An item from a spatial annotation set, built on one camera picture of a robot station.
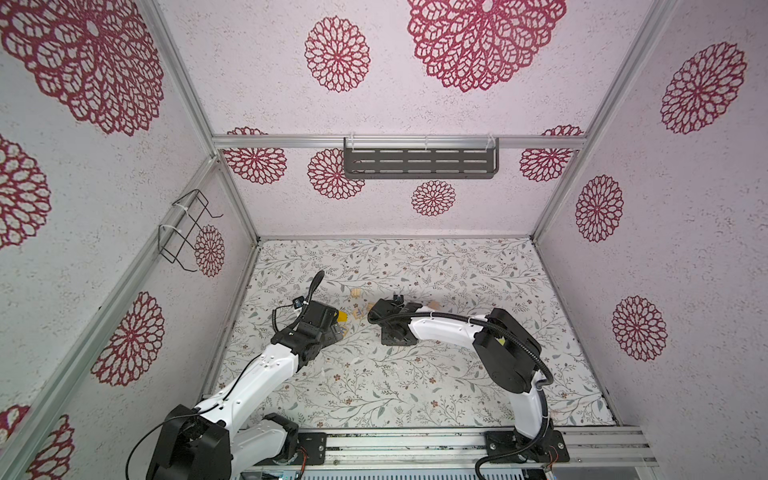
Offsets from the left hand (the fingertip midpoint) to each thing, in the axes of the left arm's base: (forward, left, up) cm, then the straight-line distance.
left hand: (321, 337), depth 86 cm
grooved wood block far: (+20, -9, -6) cm, 22 cm away
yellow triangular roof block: (+11, -5, -6) cm, 13 cm away
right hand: (+4, -20, -6) cm, 21 cm away
